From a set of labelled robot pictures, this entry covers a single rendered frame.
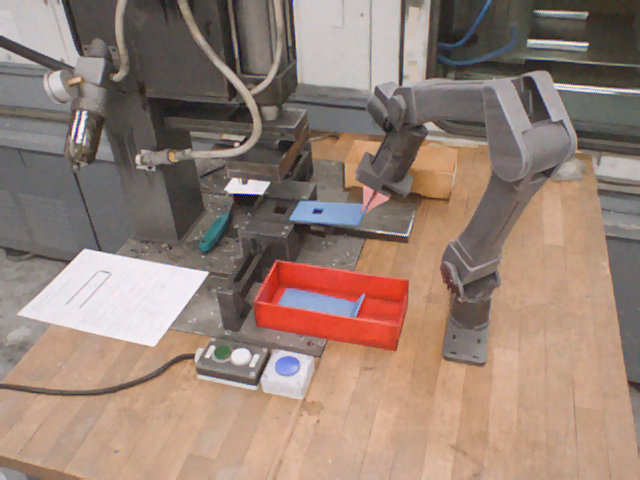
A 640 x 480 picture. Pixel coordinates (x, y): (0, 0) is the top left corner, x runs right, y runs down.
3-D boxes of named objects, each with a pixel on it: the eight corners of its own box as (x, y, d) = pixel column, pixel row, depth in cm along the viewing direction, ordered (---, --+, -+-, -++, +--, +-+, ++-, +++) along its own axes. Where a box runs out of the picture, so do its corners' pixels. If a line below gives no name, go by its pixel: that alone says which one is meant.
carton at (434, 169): (449, 203, 135) (452, 173, 130) (343, 191, 141) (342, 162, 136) (455, 176, 145) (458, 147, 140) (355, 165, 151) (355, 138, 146)
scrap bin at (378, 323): (396, 351, 99) (397, 326, 95) (256, 327, 105) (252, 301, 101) (408, 304, 108) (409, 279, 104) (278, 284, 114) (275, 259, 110)
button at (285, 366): (296, 384, 92) (295, 375, 91) (272, 379, 93) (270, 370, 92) (304, 365, 95) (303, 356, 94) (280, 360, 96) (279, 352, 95)
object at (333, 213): (366, 226, 111) (365, 212, 109) (289, 221, 116) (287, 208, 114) (373, 206, 116) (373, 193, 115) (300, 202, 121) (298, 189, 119)
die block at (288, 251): (290, 271, 117) (287, 241, 112) (243, 264, 119) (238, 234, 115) (318, 216, 132) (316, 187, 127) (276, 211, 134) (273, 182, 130)
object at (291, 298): (353, 332, 102) (353, 319, 100) (272, 314, 106) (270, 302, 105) (365, 305, 107) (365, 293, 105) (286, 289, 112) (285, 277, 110)
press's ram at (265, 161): (287, 198, 105) (271, 29, 88) (157, 183, 112) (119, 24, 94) (315, 151, 119) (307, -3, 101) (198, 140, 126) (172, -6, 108)
